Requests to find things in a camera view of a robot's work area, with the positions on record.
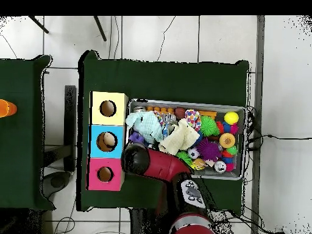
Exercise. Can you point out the black tripod leg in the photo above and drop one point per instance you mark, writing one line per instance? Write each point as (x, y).
(100, 28)
(39, 24)

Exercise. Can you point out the dark green side table cloth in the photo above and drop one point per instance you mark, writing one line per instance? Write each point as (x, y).
(19, 170)

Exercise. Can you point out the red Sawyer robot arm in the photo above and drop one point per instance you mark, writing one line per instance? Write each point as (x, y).
(165, 165)

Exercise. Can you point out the wooden box with three holes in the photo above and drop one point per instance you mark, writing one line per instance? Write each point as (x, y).
(119, 117)

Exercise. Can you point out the toy burger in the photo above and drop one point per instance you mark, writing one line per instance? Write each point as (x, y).
(227, 140)

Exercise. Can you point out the polka dot cloth ball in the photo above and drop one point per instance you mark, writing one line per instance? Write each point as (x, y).
(192, 118)

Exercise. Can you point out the yellow ball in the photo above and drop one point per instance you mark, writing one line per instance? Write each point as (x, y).
(231, 118)

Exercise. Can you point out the orange plastic cup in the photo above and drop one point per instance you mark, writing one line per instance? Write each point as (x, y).
(6, 108)

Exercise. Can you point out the toy soccer ball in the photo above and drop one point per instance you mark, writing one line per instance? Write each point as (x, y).
(193, 153)

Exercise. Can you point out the brown toy football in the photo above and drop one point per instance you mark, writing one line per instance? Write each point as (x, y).
(180, 112)

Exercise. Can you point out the cream knitted cloth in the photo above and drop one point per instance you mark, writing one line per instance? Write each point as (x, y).
(180, 139)

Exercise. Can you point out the purple spiky ball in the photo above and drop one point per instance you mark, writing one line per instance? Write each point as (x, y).
(208, 150)

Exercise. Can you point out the mint knitted cloth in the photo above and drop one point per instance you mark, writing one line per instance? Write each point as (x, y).
(146, 125)

